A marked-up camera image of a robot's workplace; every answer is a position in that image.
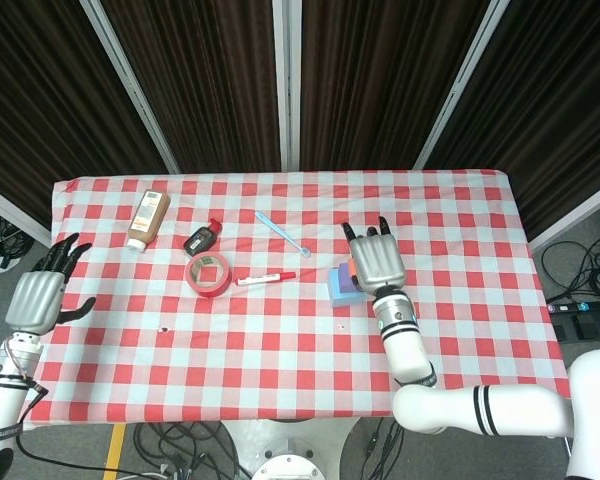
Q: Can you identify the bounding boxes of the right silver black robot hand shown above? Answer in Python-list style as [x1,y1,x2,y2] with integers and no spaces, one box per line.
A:
[340,215,407,296]

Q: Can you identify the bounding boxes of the dark brown curtain panel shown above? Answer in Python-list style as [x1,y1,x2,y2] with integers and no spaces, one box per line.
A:
[99,0,284,175]
[0,0,170,229]
[299,0,492,171]
[426,0,600,240]

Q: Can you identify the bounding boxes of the white partition base rail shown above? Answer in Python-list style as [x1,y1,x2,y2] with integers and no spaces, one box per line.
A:
[528,178,600,251]
[0,178,52,245]

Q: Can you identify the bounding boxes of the small black bottle red cap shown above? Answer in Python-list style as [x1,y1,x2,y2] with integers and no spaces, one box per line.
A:
[182,218,223,256]

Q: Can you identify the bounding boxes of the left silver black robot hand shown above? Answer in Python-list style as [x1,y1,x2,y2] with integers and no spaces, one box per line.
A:
[4,232,97,335]

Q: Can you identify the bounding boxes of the brown bottle white cap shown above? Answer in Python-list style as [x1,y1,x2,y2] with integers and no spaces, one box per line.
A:
[126,189,172,252]

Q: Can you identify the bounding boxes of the red tape roll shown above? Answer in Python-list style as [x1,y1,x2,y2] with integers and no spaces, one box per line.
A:
[184,252,233,300]

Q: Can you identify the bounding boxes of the large blue foam cube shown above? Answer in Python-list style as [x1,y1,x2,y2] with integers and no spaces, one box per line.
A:
[327,266,367,309]

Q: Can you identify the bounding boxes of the red white checkered tablecloth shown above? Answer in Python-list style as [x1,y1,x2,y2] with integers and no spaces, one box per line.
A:
[22,168,571,432]

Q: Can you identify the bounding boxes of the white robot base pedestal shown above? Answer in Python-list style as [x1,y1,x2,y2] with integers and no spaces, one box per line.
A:
[219,418,362,480]

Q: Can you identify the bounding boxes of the red white marker pen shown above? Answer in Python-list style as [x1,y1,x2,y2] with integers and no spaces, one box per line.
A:
[235,271,297,287]

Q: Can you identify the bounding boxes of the white partition frame post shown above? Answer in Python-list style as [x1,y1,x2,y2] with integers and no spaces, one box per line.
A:
[412,0,512,171]
[78,0,182,175]
[271,0,302,172]

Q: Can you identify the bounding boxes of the black foot pedal unit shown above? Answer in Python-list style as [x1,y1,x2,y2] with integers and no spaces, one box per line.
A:
[552,313,600,344]

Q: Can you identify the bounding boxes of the light blue toothbrush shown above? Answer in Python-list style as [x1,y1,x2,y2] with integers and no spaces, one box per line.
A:
[254,210,312,259]

